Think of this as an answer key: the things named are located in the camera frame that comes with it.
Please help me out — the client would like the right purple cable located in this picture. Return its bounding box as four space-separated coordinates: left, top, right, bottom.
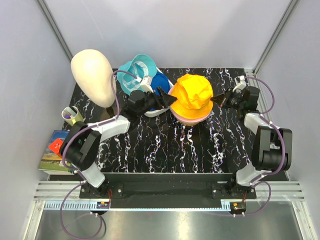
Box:
246 76 287 187

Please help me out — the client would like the yellow tape cup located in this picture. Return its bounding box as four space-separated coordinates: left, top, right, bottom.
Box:
61 105 84 126

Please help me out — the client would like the teal hat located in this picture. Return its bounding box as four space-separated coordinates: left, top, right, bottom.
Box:
116 54 158 95

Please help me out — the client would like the left aluminium frame post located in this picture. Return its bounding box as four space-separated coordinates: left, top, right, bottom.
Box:
35 0 73 62

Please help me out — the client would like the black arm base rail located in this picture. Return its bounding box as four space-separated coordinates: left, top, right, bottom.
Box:
79 173 257 211

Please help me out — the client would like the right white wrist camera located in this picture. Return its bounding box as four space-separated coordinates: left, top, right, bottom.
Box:
232 75 247 93

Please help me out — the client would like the landscape cover book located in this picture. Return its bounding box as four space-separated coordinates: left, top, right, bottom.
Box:
38 130 73 175

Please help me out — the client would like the white plastic basket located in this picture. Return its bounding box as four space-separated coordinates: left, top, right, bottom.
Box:
144 70 174 118

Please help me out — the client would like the pink bucket hat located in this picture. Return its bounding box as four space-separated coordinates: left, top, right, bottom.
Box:
170 85 214 121

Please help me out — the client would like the black marble table mat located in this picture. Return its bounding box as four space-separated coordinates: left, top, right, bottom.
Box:
68 67 261 175

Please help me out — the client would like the orange bucket hat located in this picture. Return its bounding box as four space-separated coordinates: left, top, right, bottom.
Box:
170 73 214 120

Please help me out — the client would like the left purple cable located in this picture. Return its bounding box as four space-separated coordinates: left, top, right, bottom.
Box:
59 70 141 238

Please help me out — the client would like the aluminium frame post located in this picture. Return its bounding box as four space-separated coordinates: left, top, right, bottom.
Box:
35 0 73 62
252 0 300 76

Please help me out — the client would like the red cube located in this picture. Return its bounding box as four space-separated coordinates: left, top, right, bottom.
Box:
48 138 63 158

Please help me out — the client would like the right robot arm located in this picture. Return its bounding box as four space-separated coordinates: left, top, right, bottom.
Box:
211 86 293 199

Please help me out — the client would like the right aluminium frame post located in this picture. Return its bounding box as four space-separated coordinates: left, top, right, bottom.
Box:
252 0 300 76

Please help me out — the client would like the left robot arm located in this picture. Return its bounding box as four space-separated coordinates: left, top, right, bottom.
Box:
59 87 178 198

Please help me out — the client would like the purple cable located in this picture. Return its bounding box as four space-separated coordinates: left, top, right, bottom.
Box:
246 76 287 187
59 70 141 238

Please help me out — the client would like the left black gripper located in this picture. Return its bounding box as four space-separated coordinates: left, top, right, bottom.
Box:
137 87 177 117

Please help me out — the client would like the blue hat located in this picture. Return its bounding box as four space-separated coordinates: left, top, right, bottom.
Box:
145 71 175 112

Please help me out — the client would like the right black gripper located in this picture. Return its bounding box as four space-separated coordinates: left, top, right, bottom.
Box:
210 87 245 111

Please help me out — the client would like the wooden hat stand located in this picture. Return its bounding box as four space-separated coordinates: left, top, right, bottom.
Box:
183 120 202 126

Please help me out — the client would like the cream mannequin head stand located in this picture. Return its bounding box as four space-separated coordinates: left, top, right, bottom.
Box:
70 49 117 117

